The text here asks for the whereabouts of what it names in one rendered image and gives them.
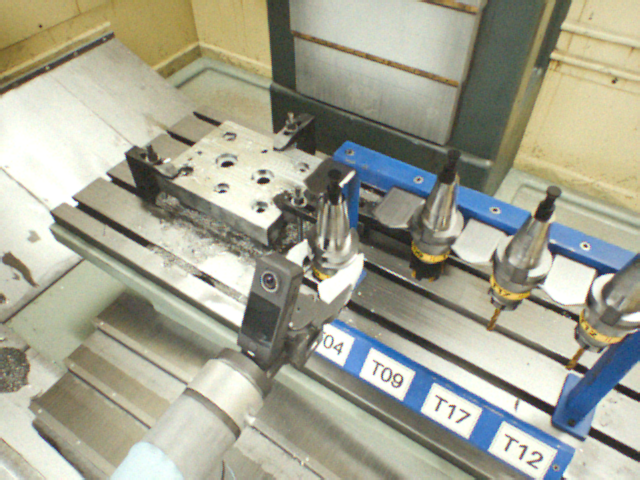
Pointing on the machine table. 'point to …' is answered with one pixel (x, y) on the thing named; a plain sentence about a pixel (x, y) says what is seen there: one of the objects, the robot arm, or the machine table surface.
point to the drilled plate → (237, 203)
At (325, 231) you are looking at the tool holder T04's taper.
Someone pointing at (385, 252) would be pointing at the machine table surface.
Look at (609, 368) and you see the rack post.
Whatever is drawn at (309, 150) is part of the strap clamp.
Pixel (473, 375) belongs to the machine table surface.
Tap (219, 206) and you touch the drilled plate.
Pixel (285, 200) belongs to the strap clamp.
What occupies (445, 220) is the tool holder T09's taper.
